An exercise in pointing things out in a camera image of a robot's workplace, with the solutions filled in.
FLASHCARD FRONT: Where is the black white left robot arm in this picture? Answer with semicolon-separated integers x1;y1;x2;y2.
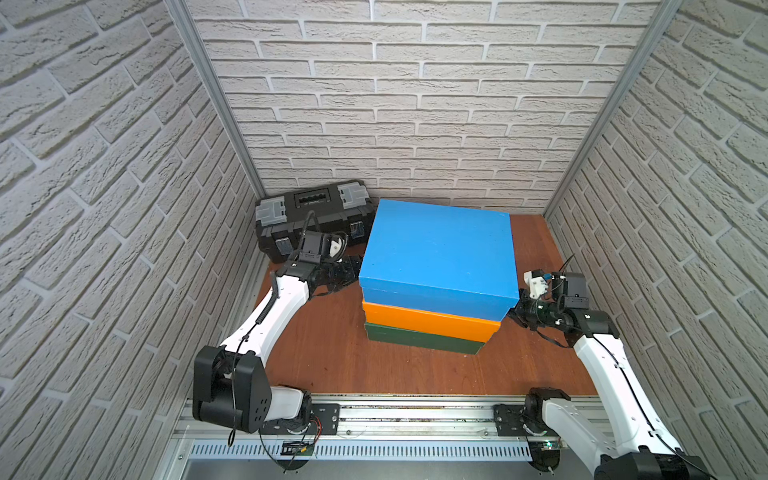
192;231;362;433

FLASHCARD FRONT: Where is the orange shoebox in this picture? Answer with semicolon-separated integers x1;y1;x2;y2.
362;301;501;343

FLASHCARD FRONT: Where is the green circuit board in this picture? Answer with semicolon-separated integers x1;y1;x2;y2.
280;441;315;457
535;439;568;451

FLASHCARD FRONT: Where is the aluminium corner post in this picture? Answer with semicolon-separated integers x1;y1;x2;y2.
166;0;266;198
542;0;682;219

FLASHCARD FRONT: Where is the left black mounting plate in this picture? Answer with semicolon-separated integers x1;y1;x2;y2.
261;403;340;438

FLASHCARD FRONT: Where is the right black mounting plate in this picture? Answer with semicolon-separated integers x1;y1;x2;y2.
493;404;543;437

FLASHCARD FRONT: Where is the right aluminium corner post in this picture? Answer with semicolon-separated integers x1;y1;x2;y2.
542;0;682;219

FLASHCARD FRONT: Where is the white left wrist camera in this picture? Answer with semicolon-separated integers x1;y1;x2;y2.
329;232;348;261

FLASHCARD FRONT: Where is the green shoebox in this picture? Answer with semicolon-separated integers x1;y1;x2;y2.
364;322;484;355

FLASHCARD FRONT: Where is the black grey toolbox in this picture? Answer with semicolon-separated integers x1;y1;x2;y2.
255;180;376;264

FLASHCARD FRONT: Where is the blue shoebox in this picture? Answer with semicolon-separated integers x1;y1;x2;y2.
359;200;519;322

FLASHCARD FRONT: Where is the left green circuit board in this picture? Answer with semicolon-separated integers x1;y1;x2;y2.
280;441;315;457

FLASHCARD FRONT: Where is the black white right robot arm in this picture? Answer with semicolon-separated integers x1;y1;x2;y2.
508;270;712;479

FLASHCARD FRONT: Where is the left aluminium corner post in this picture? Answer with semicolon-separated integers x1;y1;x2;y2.
166;0;266;198

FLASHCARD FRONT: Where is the right green circuit board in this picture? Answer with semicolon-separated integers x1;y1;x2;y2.
535;439;568;451

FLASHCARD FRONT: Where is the black mounting plate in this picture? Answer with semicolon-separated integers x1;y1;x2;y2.
493;404;543;437
261;403;340;438

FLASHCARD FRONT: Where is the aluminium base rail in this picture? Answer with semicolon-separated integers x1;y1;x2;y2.
157;395;613;478

